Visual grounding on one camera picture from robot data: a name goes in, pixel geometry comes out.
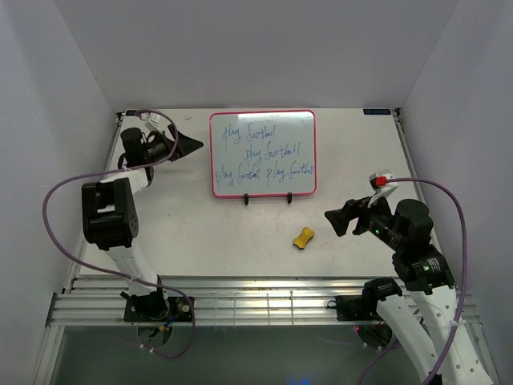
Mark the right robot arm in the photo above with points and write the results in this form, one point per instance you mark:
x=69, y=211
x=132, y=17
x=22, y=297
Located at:
x=421, y=306

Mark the aluminium frame rail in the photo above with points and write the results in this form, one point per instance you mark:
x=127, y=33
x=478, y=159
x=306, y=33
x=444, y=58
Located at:
x=96, y=301

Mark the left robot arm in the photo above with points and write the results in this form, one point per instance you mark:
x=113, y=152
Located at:
x=110, y=220

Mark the wire whiteboard stand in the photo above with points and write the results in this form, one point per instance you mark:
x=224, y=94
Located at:
x=287, y=197

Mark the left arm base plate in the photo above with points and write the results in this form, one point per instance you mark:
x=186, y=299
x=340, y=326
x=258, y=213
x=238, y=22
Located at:
x=149, y=309

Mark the yellow bone-shaped eraser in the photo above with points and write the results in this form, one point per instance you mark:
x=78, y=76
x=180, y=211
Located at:
x=305, y=236

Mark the pink framed whiteboard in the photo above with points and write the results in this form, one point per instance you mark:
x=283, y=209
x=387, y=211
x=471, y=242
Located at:
x=263, y=153

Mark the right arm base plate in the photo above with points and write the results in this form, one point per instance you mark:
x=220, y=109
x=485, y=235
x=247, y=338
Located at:
x=352, y=308

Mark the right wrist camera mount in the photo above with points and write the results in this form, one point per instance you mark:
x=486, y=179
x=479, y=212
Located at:
x=382, y=185

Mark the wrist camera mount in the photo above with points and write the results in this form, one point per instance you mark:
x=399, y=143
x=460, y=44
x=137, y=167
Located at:
x=382, y=185
x=151, y=121

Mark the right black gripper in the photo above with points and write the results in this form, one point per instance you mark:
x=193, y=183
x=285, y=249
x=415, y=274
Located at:
x=339, y=218

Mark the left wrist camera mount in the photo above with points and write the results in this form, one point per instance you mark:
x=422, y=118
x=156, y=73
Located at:
x=151, y=121

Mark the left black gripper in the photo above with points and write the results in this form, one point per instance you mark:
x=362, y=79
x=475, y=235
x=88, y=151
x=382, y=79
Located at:
x=184, y=145

